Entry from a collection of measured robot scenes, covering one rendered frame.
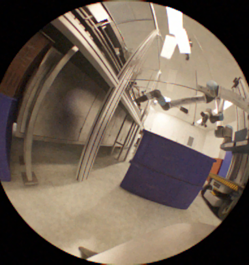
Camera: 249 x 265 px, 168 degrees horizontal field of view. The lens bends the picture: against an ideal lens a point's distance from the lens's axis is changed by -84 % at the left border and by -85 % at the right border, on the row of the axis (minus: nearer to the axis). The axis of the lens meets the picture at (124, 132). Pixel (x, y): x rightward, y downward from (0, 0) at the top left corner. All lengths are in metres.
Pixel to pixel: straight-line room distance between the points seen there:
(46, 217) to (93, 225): 0.17
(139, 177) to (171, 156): 0.24
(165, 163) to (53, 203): 0.60
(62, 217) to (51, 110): 0.56
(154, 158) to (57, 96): 0.71
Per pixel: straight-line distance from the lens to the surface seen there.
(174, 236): 0.16
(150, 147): 0.52
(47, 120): 0.61
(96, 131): 0.41
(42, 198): 0.42
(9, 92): 0.34
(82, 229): 0.37
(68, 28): 0.33
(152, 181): 0.57
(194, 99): 0.99
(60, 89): 0.61
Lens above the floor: 0.35
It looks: 1 degrees up
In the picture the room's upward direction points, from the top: 23 degrees clockwise
